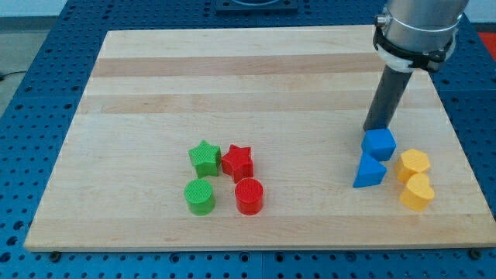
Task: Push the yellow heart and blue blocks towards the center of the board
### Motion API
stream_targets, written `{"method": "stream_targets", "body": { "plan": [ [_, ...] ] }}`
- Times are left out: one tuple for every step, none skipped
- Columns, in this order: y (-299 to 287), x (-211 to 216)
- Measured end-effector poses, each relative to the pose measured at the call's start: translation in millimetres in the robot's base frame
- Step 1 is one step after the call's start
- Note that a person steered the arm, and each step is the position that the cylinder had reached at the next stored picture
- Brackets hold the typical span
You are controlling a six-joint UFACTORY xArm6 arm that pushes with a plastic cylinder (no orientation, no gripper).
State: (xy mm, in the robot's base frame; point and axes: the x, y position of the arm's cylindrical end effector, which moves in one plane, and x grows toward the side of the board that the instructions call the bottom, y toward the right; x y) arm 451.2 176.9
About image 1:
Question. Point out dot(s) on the yellow heart block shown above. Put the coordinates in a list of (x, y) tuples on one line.
[(417, 193)]

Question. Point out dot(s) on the red cylinder block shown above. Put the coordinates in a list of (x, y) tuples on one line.
[(249, 194)]

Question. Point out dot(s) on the wooden board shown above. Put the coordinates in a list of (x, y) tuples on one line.
[(298, 98)]

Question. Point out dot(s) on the red star block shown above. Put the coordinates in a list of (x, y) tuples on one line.
[(237, 163)]

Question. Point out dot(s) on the yellow hexagon block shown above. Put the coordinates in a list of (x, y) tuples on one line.
[(411, 162)]

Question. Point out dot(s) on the blue cube block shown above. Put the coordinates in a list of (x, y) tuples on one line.
[(379, 143)]

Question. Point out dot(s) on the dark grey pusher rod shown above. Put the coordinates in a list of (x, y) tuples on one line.
[(389, 91)]

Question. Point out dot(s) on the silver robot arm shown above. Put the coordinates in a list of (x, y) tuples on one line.
[(417, 34)]

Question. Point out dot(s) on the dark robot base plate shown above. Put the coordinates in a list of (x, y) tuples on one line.
[(231, 6)]

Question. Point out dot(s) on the green cylinder block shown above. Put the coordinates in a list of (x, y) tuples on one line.
[(199, 196)]

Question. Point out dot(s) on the green star block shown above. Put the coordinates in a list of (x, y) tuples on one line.
[(205, 159)]

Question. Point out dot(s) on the blue triangle block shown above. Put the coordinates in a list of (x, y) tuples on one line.
[(370, 172)]

